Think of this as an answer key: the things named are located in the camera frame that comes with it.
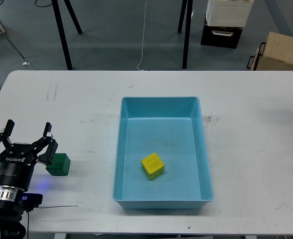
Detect black left trestle legs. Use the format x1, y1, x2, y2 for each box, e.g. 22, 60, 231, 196
51, 0, 83, 70

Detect cardboard box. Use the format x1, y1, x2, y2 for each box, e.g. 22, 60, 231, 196
257, 32, 293, 71

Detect blue plastic bin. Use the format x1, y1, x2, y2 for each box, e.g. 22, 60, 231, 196
113, 97, 214, 209

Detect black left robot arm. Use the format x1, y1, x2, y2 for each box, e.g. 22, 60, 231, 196
0, 119, 58, 239

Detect black metal handle frame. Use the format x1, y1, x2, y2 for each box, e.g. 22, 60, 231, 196
246, 42, 266, 71

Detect black storage crate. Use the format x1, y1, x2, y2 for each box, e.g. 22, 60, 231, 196
201, 21, 243, 49

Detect yellow cube block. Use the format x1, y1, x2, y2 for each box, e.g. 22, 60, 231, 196
141, 152, 165, 181

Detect black right trestle legs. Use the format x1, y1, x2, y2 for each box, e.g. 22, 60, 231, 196
177, 0, 193, 69

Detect black trestle legs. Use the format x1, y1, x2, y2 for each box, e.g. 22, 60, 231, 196
177, 0, 193, 69
51, 0, 83, 70

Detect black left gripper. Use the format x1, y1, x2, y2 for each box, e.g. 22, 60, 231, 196
0, 119, 58, 191

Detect green cube block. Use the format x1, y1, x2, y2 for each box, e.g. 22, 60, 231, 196
46, 153, 71, 176

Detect white storage box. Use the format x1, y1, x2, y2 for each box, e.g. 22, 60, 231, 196
205, 0, 254, 27

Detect white hanging cord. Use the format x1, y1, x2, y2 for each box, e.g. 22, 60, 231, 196
136, 0, 147, 71

